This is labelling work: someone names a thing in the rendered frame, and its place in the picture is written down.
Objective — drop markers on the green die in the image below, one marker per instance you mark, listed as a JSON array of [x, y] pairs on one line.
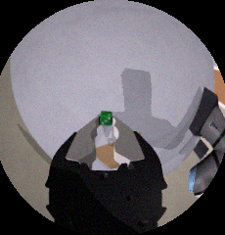
[[106, 118]]

